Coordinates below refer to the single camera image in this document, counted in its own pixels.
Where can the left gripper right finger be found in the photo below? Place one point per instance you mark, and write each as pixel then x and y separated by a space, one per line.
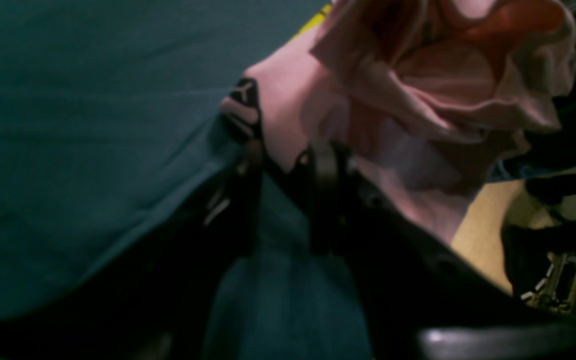
pixel 420 299

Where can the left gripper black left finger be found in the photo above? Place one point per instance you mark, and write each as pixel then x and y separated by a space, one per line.
pixel 153 301

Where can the pink T-shirt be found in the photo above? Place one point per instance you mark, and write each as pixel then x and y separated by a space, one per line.
pixel 429 94

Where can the teal table cloth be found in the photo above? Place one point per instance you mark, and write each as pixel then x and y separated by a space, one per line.
pixel 107 123

